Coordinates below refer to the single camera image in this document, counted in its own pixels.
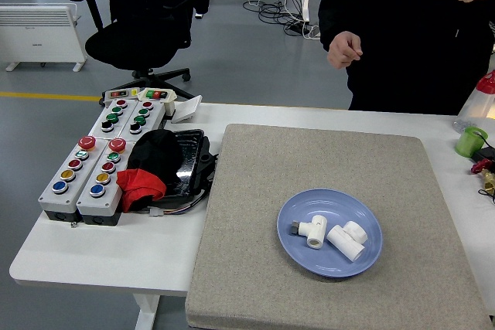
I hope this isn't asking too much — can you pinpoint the person's right hand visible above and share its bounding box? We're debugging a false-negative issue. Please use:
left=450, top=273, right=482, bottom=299
left=326, top=31, right=364, bottom=70

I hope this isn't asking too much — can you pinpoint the white tee fitting metal nut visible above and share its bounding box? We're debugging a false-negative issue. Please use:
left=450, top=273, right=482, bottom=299
left=289, top=214, right=329, bottom=250

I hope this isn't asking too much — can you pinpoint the plain white tee pipe fitting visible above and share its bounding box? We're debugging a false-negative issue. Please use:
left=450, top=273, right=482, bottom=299
left=326, top=220, right=369, bottom=263

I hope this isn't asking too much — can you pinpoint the blue round plate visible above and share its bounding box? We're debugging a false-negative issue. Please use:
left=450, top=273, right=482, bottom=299
left=276, top=188, right=384, bottom=279

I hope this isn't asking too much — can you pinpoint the person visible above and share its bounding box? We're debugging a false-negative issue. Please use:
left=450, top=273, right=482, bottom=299
left=317, top=0, right=495, bottom=116

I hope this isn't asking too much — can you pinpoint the clear bottle red cap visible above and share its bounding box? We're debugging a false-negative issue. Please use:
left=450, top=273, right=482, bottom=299
left=452, top=70, right=495, bottom=134

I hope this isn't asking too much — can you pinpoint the grey-brown mat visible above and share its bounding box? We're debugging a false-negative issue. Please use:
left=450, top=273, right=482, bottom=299
left=184, top=123, right=493, bottom=330

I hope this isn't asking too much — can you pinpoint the green plastic cup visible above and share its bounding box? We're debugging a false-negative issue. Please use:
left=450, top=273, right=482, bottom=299
left=454, top=125, right=490, bottom=158

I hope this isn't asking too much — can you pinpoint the black power adapter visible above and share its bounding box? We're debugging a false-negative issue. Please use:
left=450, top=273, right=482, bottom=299
left=469, top=145, right=495, bottom=164

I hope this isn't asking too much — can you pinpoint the black plastic tray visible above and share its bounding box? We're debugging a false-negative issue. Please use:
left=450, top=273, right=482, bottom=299
left=154, top=128, right=220, bottom=208

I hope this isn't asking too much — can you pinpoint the black cloth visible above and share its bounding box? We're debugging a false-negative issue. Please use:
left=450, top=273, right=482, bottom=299
left=127, top=128, right=185, bottom=192

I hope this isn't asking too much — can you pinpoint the black office chair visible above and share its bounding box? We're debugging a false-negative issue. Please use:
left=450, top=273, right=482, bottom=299
left=68, top=0, right=212, bottom=101

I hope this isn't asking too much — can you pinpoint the red cloth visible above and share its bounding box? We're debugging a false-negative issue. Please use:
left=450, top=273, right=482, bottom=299
left=115, top=168, right=168, bottom=214

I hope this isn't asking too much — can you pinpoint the grey five-button control box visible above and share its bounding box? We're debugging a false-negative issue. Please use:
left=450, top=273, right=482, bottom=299
left=37, top=135, right=103, bottom=223
left=76, top=137, right=135, bottom=227

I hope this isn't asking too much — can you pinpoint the white table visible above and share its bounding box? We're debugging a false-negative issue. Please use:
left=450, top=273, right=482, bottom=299
left=9, top=102, right=495, bottom=330

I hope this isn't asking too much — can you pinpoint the white panel heater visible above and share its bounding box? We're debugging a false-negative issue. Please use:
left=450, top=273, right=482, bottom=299
left=0, top=2, right=88, bottom=73

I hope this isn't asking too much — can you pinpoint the white plastic wall switch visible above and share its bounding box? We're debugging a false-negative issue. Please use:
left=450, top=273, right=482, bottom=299
left=170, top=94, right=203, bottom=125

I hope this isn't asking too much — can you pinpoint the brass valve red handle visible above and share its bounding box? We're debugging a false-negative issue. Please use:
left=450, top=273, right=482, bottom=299
left=470, top=159, right=495, bottom=196

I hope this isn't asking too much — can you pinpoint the white green-red switch box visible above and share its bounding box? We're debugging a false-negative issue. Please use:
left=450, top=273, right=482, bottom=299
left=137, top=87, right=179, bottom=118

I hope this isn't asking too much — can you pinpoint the small grey switch panel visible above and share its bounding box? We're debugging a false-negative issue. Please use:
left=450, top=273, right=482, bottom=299
left=101, top=87, right=142, bottom=107

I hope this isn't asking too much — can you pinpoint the coloured wire bundle with connector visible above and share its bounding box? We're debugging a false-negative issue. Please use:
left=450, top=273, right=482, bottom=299
left=148, top=189, right=210, bottom=218

